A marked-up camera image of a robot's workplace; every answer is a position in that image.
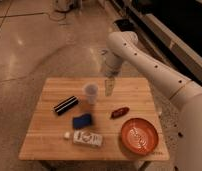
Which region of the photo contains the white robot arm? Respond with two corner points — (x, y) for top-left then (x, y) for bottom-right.
(104, 31), (202, 171)

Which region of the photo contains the dark red snack packet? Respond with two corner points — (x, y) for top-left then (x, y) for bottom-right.
(111, 107), (129, 119)

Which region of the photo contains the white plastic bottle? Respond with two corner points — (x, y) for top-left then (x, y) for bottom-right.
(63, 131), (103, 147)

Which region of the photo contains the orange ceramic bowl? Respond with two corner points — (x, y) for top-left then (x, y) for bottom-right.
(120, 118), (159, 156)

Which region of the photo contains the wooden table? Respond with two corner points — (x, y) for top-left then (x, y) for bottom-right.
(19, 77), (169, 161)

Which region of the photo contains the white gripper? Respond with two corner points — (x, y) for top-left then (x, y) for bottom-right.
(104, 53), (123, 96)

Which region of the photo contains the blue sponge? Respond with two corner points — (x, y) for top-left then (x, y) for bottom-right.
(72, 113), (93, 129)

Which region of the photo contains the black floor object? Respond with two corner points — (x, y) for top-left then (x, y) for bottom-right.
(114, 19), (134, 31)

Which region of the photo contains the black striped box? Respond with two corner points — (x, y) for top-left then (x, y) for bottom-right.
(53, 96), (79, 116)

